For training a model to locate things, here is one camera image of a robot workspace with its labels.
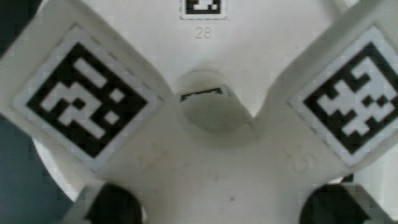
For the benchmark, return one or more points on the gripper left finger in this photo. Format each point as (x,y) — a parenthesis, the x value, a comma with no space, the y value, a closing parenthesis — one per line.
(106,206)

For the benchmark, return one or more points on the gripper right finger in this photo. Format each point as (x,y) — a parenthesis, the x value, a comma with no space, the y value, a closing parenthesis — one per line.
(342,205)

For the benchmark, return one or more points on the white cylindrical table leg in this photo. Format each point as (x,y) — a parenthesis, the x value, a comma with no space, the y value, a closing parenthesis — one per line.
(214,109)

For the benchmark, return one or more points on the white cross-shaped table base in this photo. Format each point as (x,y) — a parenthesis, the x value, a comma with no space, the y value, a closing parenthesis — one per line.
(118,140)

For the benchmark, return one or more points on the white round table top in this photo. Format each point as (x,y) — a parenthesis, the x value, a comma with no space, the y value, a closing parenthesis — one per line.
(307,64)

